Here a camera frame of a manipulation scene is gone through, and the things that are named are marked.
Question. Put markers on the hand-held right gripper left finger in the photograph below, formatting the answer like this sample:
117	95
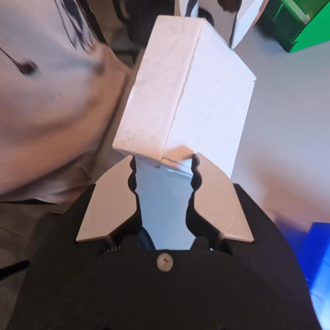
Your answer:
105	203

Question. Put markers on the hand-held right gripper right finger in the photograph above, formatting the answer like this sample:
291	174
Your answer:
219	203

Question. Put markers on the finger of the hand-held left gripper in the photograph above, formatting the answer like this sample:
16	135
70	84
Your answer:
248	20
184	7

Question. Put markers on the white cardboard box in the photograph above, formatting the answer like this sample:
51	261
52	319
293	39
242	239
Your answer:
196	98

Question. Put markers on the blue plastic bin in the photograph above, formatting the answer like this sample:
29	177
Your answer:
317	252

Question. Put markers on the green plastic bin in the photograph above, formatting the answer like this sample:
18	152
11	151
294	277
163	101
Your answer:
306	25

